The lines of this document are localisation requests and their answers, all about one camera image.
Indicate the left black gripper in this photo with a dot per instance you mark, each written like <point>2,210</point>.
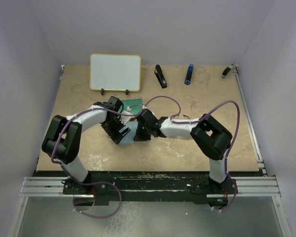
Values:
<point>115,135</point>

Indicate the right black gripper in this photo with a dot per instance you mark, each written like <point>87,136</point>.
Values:
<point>139,136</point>

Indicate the light blue cleaning cloth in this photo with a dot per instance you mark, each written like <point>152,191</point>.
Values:
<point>129,137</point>

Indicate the green lined glasses case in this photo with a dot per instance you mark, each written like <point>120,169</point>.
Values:
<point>135,105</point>

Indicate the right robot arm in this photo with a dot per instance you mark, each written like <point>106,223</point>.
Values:
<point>212,138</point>

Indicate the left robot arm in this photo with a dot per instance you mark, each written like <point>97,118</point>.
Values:
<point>63,136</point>

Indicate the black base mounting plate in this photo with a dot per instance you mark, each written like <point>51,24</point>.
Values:
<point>102,187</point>

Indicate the black stapler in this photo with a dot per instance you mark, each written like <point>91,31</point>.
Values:
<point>160,77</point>

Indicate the blue stapler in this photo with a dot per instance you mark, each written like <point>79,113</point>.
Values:
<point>189,74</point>

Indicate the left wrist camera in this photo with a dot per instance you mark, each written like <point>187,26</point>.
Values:
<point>128,115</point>

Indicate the small whiteboard yellow frame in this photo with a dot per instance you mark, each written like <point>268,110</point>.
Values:
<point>115,72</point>

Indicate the black handled tool at corner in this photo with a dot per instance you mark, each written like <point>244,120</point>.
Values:
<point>231,68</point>

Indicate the aluminium rail frame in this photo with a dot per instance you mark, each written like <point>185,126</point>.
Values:
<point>45,211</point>

